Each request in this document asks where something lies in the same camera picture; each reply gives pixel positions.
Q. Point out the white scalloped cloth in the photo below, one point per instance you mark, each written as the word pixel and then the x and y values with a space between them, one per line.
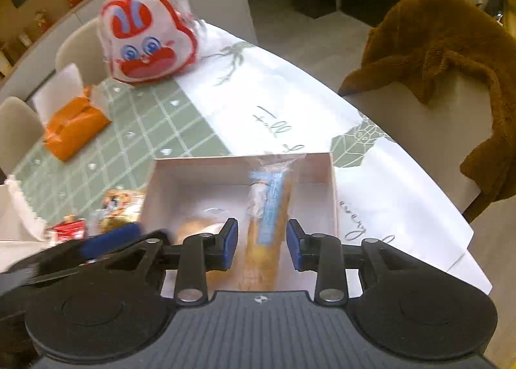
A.
pixel 20 211

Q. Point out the red snack packet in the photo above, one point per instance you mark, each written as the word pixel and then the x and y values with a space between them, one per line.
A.
pixel 68 230

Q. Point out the white tissue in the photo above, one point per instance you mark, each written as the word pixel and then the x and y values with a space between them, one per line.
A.
pixel 56 86

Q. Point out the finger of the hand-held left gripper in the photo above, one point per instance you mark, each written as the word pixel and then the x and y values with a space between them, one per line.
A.
pixel 109 242

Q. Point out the pale pink cardboard box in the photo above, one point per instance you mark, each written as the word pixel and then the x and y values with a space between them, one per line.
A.
pixel 181 183

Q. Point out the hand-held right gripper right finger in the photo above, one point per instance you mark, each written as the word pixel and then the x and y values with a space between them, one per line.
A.
pixel 295 248

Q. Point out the beige chair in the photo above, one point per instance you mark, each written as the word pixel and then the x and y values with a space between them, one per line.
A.
pixel 80 50
pixel 16 127

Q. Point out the green checked tablecloth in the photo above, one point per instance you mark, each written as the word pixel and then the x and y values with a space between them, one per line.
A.
pixel 141 127

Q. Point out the orange tissue box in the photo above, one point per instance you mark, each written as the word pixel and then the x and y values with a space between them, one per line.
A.
pixel 72 123

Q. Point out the colourful snack packet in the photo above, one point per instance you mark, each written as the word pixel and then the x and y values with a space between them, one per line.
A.
pixel 117 207

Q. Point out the red white rabbit face bag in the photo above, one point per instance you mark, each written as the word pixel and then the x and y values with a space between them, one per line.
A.
pixel 149 42

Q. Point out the white chair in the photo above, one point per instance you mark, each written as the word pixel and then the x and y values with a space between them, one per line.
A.
pixel 423 131

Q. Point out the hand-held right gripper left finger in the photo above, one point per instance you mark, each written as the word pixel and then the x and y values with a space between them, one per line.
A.
pixel 229 246

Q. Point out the long bread packet blue label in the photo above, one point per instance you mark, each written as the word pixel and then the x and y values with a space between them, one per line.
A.
pixel 266 199

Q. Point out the round bread packet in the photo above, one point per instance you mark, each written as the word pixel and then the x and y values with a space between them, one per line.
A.
pixel 197 228

